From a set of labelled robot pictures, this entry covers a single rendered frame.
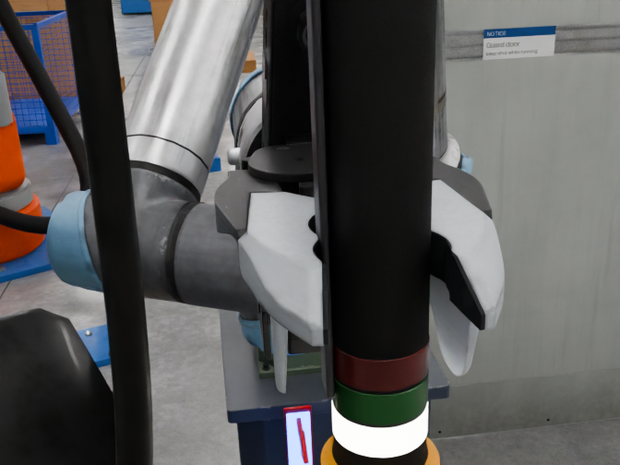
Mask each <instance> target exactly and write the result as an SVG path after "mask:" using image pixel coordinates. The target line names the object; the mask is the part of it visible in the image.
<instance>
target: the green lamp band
mask: <svg viewBox="0 0 620 465"><path fill-rule="evenodd" d="M334 381H335V396H334V397H333V398H332V402H333V404H334V406H335V408H336V409H337V410H338V411H339V412H340V413H342V414H343V415H344V416H346V417H348V418H350V419H352V420H354V421H356V422H360V423H367V424H374V425H388V424H395V423H402V422H406V421H408V420H410V419H412V418H414V417H416V416H417V415H418V414H420V413H421V412H422V411H423V410H424V408H425V407H426V405H427V402H428V381H429V369H428V373H427V376H426V378H425V380H424V381H423V382H422V383H421V384H420V385H418V386H417V387H414V388H412V389H410V390H407V391H404V392H401V393H397V394H390V395H372V394H365V393H361V392H357V391H354V390H351V389H349V388H347V387H345V386H343V385H342V384H341V383H340V382H338V381H337V379H336V378H335V377H334Z"/></svg>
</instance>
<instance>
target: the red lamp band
mask: <svg viewBox="0 0 620 465"><path fill-rule="evenodd" d="M429 342H430V337H429V338H428V341H427V343H426V345H425V346H424V347H423V348H422V349H421V350H419V351H418V352H416V353H414V354H412V355H409V356H406V357H403V358H399V359H394V360H367V359H362V358H358V357H354V356H351V355H349V354H347V353H345V352H343V351H341V350H340V349H338V348H337V347H336V346H335V345H334V344H333V355H334V375H335V376H336V378H338V379H339V380H340V381H342V382H343V383H345V384H347V385H349V386H351V387H354V388H359V389H363V390H369V391H393V390H399V389H403V388H407V387H410V386H412V385H414V384H416V383H418V382H419V381H421V380H422V379H423V378H424V377H425V375H426V374H427V372H428V369H429Z"/></svg>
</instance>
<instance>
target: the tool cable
mask: <svg viewBox="0 0 620 465"><path fill-rule="evenodd" d="M65 3H66V16H67V23H68V30H69V37H70V43H71V51H72V57H73V64H74V71H75V78H76V84H77V97H78V104H79V110H80V118H81V125H82V132H83V139H84V146H85V153H86V160H87V167H88V174H89V187H90V194H91V202H92V209H93V216H94V223H95V231H96V238H97V246H98V253H99V260H100V268H101V282H102V290H103V298H104V305H105V313H106V321H107V330H108V340H109V350H110V359H111V368H112V381H113V407H114V431H115V465H153V430H152V398H151V380H150V363H149V341H148V329H147V318H146V308H145V299H144V290H143V280H142V271H141V262H140V253H139V244H138V235H137V219H136V210H135V201H134V193H133V184H132V175H131V168H130V160H129V151H128V143H127V134H126V126H125V110H124V102H123V93H122V86H121V78H120V69H119V62H118V53H117V46H116V38H115V29H114V22H113V6H112V0H65Z"/></svg>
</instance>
